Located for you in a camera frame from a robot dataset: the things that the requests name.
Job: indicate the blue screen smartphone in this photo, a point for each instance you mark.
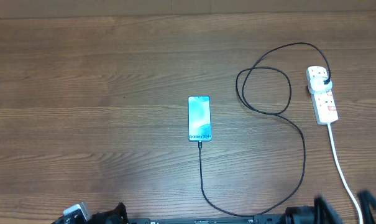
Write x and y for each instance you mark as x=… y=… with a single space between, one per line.
x=199 y=118

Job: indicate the white charger plug adapter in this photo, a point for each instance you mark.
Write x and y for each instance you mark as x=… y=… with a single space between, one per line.
x=317 y=85

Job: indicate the white power strip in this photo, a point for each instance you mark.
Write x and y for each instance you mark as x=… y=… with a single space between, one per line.
x=323 y=103

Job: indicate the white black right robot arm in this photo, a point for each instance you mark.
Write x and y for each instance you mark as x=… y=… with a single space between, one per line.
x=300 y=215

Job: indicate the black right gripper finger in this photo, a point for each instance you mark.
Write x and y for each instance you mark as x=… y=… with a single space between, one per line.
x=367 y=202
x=324 y=213

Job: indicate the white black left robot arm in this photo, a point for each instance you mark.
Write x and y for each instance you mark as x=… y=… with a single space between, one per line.
x=115 y=216

